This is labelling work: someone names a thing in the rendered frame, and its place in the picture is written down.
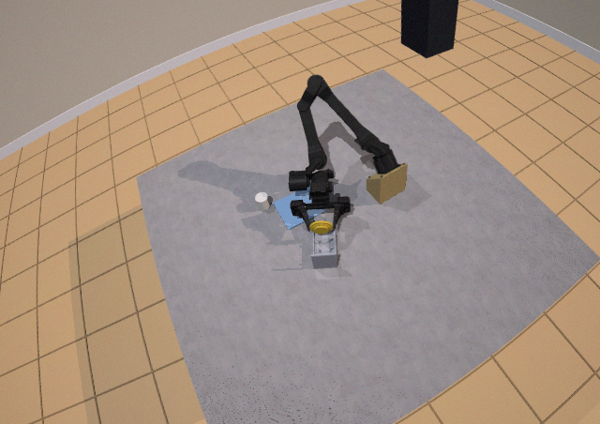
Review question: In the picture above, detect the light blue flat mat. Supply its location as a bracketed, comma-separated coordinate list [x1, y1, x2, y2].
[273, 187, 328, 230]

